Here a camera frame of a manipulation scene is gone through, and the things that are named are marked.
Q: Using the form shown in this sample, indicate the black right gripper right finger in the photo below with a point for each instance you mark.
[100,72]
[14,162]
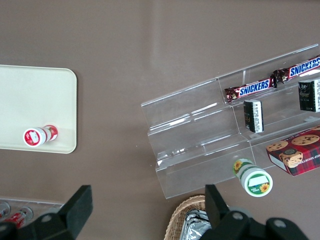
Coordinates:
[217,212]

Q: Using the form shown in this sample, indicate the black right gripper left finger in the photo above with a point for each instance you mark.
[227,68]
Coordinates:
[75,207]

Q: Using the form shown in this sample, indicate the oval light wicker basket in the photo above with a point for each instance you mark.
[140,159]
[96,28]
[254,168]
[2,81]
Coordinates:
[178,217]

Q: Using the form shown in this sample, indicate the beige plastic tray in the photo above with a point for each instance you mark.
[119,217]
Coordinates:
[37,100]

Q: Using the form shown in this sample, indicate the stack of foil containers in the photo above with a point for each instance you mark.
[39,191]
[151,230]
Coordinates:
[196,225]

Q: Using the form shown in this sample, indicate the clear acrylic bottle rack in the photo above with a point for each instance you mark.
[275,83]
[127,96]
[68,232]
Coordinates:
[45,206]

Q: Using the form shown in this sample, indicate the green white sunflower cup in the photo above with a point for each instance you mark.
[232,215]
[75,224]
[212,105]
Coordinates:
[255,181]

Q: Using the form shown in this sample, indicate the red white yogurt cup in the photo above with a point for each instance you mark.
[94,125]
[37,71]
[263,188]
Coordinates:
[35,136]

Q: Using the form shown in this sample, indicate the red tartan cookie box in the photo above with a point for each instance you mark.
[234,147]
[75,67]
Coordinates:
[297,152]

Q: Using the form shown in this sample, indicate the small black white box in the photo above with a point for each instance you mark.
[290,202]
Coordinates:
[310,96]
[253,116]

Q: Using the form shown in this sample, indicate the stocked clear acrylic step shelf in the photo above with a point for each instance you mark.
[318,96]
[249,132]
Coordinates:
[282,117]

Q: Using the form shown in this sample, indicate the Snickers chocolate bar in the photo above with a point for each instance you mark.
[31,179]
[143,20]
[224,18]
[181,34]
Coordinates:
[252,88]
[300,70]

